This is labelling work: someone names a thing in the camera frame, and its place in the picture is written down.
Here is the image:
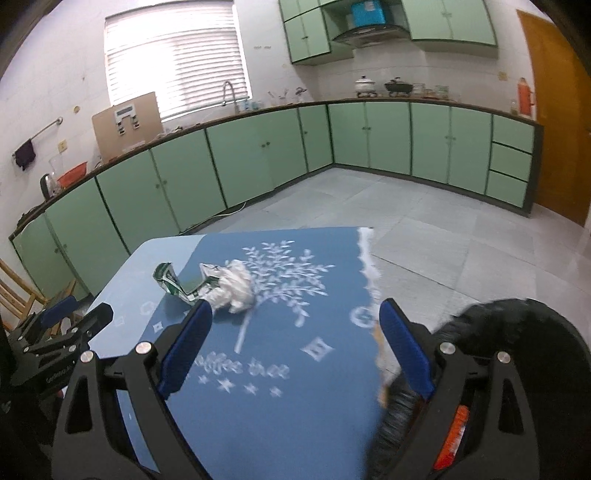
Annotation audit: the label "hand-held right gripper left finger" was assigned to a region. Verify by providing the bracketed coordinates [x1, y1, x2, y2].
[51, 300, 214, 480]

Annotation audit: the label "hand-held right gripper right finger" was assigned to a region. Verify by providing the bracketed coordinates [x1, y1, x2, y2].
[379, 298, 541, 480]

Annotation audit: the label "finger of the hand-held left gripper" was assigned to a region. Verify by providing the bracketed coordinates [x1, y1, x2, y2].
[14, 295, 78, 344]
[27, 302, 114, 355]

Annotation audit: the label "orange foam fruit net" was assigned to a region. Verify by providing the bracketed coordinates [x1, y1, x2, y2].
[436, 405, 470, 467]

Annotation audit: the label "black trash bag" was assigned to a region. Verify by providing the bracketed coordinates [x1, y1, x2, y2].
[369, 298, 591, 480]

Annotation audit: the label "wooden chair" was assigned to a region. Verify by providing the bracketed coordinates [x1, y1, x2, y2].
[0, 258, 77, 331]

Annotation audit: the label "crumpled green white carton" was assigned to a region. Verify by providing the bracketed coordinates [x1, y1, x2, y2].
[152, 261, 223, 305]

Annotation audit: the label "blue printed tablecloth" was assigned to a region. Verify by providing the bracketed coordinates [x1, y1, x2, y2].
[88, 226, 394, 480]

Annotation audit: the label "red plastic basin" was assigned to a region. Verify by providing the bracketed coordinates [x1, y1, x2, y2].
[56, 161, 88, 188]

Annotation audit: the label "dark cloth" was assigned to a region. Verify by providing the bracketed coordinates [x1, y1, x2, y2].
[13, 140, 37, 169]

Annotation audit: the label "cardboard box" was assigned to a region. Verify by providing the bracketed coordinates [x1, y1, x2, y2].
[91, 91, 163, 164]

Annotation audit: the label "green base cabinets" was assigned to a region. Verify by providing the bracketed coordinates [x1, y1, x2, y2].
[9, 99, 544, 296]

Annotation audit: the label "white window blind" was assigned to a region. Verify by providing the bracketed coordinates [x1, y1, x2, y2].
[104, 4, 254, 123]

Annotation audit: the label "black wok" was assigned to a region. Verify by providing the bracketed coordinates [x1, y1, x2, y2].
[384, 78, 414, 97]

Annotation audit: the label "wooden door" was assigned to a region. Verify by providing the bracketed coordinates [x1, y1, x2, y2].
[516, 9, 591, 227]

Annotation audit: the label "red thermos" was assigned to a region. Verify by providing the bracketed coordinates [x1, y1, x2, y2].
[516, 78, 534, 116]

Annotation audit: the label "range hood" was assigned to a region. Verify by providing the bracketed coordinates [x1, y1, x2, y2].
[331, 25, 411, 48]

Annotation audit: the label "blue box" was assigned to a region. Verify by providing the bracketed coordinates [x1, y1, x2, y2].
[350, 1, 386, 26]

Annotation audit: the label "metal towel rail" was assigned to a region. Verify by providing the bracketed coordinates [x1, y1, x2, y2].
[11, 117, 64, 158]

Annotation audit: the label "green wall cabinet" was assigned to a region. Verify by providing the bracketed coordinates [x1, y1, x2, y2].
[402, 0, 498, 49]
[278, 0, 356, 66]

